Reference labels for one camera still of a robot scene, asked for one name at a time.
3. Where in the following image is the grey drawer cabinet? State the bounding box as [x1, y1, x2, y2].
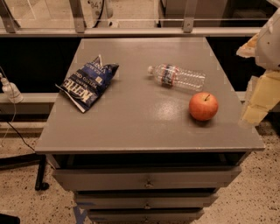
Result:
[34, 36, 266, 224]

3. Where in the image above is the middle grey drawer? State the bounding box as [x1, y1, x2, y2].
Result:
[75, 192, 218, 209]

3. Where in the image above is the top grey drawer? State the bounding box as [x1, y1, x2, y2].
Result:
[53, 166, 242, 191]

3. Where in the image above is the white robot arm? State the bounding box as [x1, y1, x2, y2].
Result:
[236, 9, 280, 127]

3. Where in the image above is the black stand leg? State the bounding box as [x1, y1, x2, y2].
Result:
[0, 152, 50, 192]

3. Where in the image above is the clear plastic water bottle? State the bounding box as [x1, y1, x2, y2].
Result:
[148, 64, 206, 92]

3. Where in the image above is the grey drawer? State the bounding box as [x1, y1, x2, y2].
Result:
[75, 192, 218, 209]
[53, 166, 242, 191]
[87, 208, 204, 223]

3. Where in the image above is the blue Kettle chips bag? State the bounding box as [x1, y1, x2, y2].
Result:
[57, 55, 119, 113]

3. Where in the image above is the metal glass railing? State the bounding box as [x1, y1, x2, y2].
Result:
[0, 0, 275, 38]

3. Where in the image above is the black cable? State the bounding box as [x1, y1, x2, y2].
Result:
[5, 120, 36, 152]

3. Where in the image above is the red apple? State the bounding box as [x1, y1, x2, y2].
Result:
[189, 92, 219, 121]

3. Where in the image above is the bottom grey drawer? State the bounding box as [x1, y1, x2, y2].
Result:
[87, 208, 204, 223]

